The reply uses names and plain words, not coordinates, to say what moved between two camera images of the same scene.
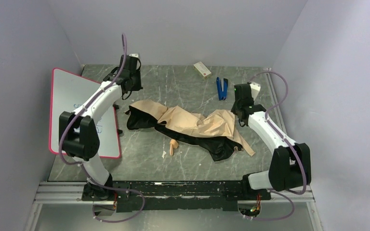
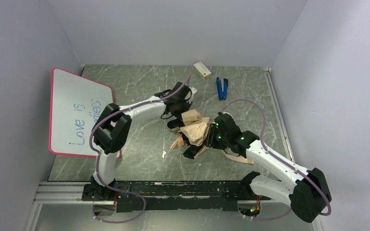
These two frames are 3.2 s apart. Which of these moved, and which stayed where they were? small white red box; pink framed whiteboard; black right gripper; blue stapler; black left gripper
Moved: black left gripper; black right gripper
Stayed: pink framed whiteboard; blue stapler; small white red box
